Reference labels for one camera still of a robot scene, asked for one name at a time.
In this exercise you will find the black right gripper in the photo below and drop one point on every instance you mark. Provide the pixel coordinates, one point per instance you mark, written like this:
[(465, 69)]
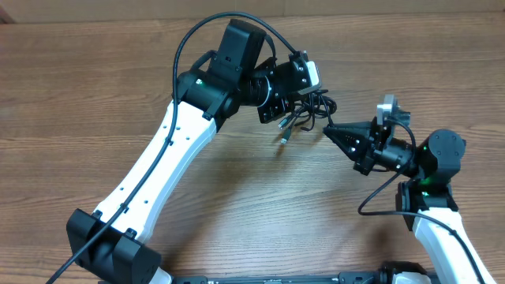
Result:
[(356, 144)]

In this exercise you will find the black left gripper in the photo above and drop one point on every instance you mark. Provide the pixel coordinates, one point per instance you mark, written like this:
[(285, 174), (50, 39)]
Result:
[(278, 106)]

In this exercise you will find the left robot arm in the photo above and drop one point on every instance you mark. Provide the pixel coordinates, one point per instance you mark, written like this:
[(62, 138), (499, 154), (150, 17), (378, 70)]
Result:
[(112, 241)]

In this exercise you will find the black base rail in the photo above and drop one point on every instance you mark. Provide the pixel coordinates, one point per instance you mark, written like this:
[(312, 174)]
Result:
[(349, 277)]

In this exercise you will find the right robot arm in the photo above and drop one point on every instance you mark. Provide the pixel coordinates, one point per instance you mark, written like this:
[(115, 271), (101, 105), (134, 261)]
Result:
[(425, 200)]

